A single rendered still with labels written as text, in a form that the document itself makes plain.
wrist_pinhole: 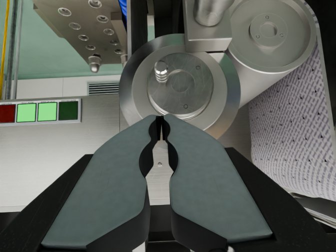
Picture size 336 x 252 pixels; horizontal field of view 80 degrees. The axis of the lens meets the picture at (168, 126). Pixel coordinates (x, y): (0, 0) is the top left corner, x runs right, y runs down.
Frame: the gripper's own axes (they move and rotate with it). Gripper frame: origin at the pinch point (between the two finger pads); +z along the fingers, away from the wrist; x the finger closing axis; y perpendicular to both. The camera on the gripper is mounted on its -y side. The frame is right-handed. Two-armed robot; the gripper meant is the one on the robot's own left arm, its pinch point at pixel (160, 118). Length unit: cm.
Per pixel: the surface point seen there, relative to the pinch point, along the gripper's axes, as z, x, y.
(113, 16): 36.8, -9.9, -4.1
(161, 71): 8.9, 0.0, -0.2
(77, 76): 293, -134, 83
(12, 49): 73, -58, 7
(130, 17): 19.5, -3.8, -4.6
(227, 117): 10.0, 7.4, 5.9
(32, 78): 293, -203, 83
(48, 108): 42, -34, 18
